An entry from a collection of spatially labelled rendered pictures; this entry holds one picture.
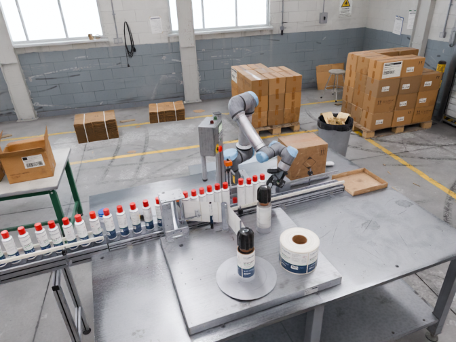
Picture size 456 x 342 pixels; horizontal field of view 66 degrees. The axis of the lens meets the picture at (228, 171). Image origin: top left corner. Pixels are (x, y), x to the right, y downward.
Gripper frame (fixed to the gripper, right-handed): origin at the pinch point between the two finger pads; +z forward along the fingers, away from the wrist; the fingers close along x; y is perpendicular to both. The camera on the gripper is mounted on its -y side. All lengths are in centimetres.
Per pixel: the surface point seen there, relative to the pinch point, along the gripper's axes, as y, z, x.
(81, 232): 3, 54, -104
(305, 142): -25, -38, 29
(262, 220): 31.6, 6.2, -17.8
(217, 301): 69, 35, -49
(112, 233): 3, 52, -88
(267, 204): 31.3, -4.3, -20.4
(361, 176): -7, -33, 78
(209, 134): 0, -24, -57
